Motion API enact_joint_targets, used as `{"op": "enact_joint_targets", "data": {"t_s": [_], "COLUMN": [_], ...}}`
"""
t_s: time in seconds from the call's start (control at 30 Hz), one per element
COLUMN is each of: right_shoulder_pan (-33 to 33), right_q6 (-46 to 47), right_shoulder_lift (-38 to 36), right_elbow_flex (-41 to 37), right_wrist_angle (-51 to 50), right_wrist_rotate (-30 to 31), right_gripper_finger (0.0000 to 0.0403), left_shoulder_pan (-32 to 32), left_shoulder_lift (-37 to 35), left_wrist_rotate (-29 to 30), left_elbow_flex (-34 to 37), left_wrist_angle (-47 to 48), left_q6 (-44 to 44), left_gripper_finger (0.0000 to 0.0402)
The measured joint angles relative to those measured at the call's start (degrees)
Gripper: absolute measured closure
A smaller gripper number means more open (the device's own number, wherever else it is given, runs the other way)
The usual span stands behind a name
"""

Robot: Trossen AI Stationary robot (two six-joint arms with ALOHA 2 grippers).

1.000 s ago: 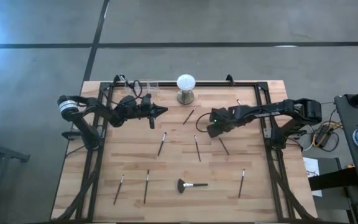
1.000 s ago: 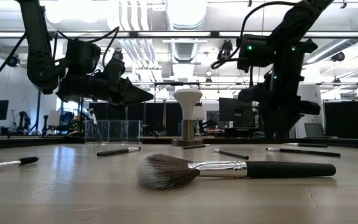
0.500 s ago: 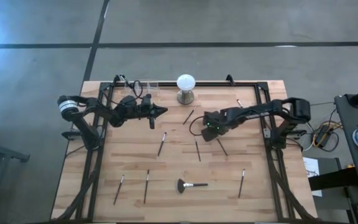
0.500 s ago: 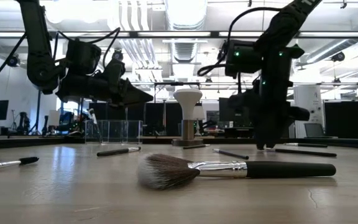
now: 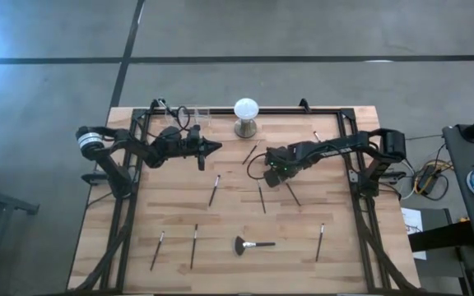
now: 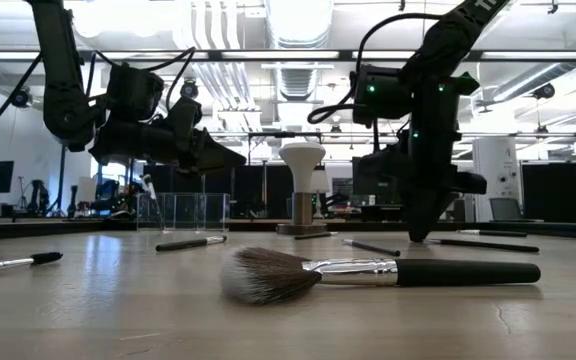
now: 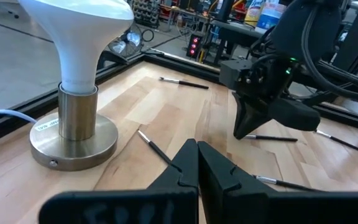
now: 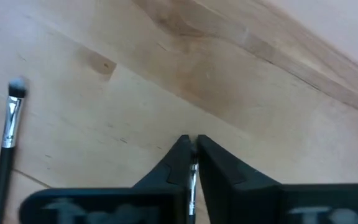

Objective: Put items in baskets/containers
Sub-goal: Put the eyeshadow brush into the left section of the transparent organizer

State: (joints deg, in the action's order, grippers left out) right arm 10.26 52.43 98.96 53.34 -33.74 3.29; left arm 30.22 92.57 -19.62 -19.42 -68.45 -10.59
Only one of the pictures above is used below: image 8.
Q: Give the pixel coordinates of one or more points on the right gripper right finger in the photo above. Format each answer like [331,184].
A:
[228,186]

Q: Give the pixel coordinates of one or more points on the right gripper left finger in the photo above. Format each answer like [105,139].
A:
[172,174]

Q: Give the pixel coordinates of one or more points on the thin black makeup brush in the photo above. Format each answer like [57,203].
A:
[11,124]
[193,186]

